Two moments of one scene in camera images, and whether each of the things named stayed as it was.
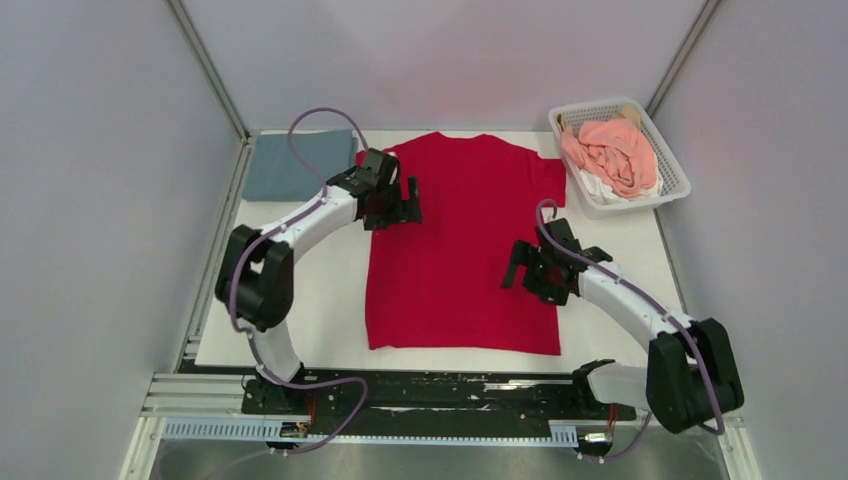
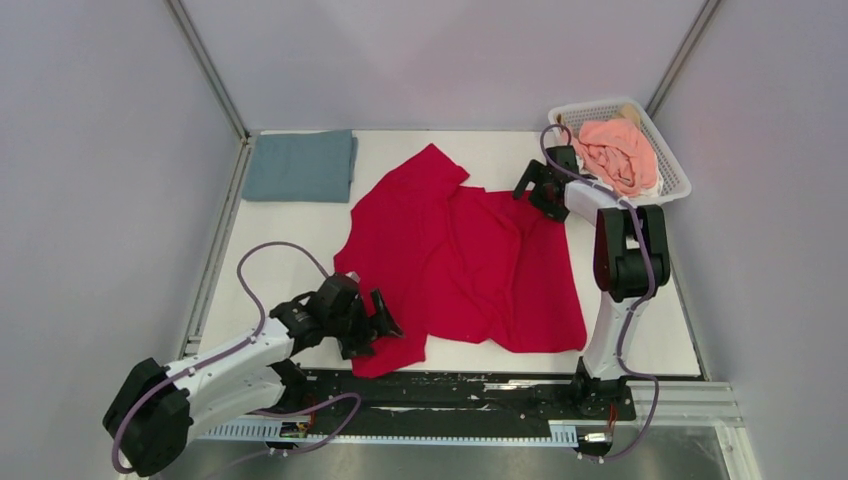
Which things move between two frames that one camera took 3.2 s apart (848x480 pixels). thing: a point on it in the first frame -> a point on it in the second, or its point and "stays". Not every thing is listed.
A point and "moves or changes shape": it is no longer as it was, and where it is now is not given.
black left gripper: x=410 y=213 -> x=381 y=323
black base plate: x=432 y=401 stays
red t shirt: x=437 y=285 moves or changes shape
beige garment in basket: x=630 y=111 stays
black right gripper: x=523 y=255 -> x=538 y=173
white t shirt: x=603 y=193 stays
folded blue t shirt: x=273 y=172 stays
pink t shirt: x=616 y=152 stays
